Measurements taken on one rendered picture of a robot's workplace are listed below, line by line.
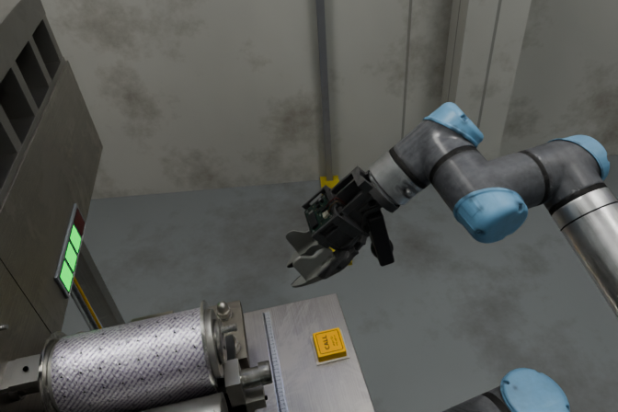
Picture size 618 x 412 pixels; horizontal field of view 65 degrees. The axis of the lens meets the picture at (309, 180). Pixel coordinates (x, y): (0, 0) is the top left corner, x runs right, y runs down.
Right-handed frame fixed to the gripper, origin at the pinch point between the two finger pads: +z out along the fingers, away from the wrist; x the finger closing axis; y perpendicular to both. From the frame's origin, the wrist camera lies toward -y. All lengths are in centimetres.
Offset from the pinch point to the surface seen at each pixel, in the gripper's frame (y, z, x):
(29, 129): 38, 33, -48
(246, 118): -66, 55, -200
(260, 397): -11.5, 23.1, 6.3
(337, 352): -39.8, 22.7, -11.9
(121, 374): 13.0, 28.5, 5.6
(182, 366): 6.5, 21.9, 6.1
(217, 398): -0.5, 22.1, 9.7
